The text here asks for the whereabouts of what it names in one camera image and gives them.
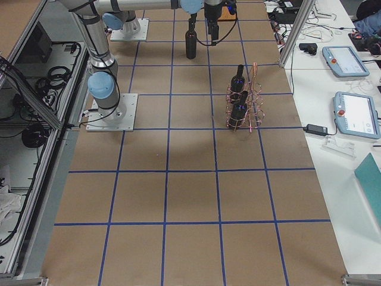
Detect black power adapter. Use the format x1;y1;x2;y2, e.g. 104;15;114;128
303;124;328;136

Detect aluminium frame post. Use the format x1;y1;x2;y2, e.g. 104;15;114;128
279;0;315;67

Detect teach pendant near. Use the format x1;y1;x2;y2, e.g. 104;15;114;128
333;92;380;139

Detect copper wire bottle basket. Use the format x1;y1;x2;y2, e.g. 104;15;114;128
226;62;265;130

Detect dark wine bottle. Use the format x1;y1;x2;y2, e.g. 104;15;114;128
228;91;248;129
230;64;245;93
185;14;197;60

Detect teal folder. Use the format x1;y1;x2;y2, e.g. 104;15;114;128
355;153;380;210

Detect wooden tray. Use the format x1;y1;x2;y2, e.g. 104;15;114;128
218;7;236;22

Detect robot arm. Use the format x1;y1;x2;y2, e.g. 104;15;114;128
61;1;229;71
102;10;140;35

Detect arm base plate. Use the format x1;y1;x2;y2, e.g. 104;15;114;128
86;94;138;132
110;18;149;42

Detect teach pendant far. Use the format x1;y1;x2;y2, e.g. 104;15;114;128
322;46;370;77

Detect teach pendant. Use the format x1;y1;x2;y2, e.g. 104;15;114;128
322;46;370;77
333;92;380;139

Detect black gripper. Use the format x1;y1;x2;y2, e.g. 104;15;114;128
204;0;222;41

